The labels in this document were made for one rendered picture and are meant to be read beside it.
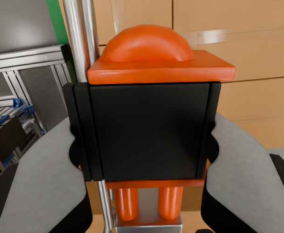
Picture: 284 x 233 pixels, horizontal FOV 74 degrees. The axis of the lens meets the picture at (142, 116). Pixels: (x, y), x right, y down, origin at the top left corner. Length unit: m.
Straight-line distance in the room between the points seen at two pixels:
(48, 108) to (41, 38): 0.45
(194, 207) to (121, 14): 0.65
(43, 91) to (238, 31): 1.08
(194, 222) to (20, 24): 1.40
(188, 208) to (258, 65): 0.69
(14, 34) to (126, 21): 0.91
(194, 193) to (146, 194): 0.27
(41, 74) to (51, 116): 0.29
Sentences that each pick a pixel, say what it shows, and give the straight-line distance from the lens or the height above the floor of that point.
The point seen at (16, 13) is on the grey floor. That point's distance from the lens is 1.49.
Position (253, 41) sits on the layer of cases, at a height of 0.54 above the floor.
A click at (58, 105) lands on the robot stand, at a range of 1.32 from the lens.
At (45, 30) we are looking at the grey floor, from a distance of 1.43.
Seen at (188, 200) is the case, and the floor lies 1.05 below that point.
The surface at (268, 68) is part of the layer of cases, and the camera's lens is 0.97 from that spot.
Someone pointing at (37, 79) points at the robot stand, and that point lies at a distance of 1.30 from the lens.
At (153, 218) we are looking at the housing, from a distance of 0.20.
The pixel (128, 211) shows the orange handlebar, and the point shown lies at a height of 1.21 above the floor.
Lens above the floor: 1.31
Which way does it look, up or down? 61 degrees down
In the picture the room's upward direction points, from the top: 176 degrees clockwise
